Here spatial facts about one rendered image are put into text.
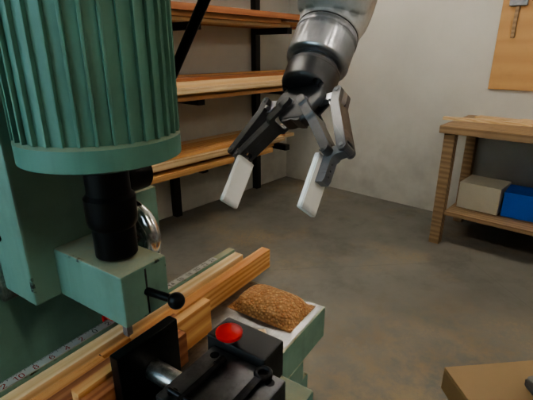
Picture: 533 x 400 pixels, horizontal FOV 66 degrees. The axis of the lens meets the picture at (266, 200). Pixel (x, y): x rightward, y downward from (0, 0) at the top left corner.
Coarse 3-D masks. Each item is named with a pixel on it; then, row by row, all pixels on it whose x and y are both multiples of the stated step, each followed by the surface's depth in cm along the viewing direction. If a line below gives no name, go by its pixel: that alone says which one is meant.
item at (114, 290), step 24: (72, 264) 52; (96, 264) 49; (120, 264) 49; (144, 264) 49; (72, 288) 53; (96, 288) 50; (120, 288) 47; (144, 288) 50; (120, 312) 48; (144, 312) 50
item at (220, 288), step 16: (256, 256) 79; (224, 272) 73; (240, 272) 74; (256, 272) 79; (208, 288) 68; (224, 288) 71; (240, 288) 75; (192, 304) 64; (160, 320) 60; (80, 368) 51; (64, 384) 49
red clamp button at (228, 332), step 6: (222, 324) 46; (228, 324) 46; (234, 324) 46; (216, 330) 45; (222, 330) 45; (228, 330) 45; (234, 330) 45; (240, 330) 45; (216, 336) 45; (222, 336) 44; (228, 336) 44; (234, 336) 44; (240, 336) 44; (228, 342) 44
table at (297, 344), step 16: (224, 304) 71; (240, 320) 67; (256, 320) 67; (304, 320) 67; (320, 320) 69; (288, 336) 63; (304, 336) 65; (320, 336) 71; (192, 352) 59; (288, 352) 61; (304, 352) 66; (288, 368) 62
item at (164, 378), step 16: (176, 320) 52; (144, 336) 48; (160, 336) 50; (176, 336) 52; (128, 352) 46; (144, 352) 48; (160, 352) 50; (176, 352) 53; (112, 368) 46; (128, 368) 46; (144, 368) 48; (160, 368) 48; (176, 368) 53; (128, 384) 47; (144, 384) 49; (160, 384) 47
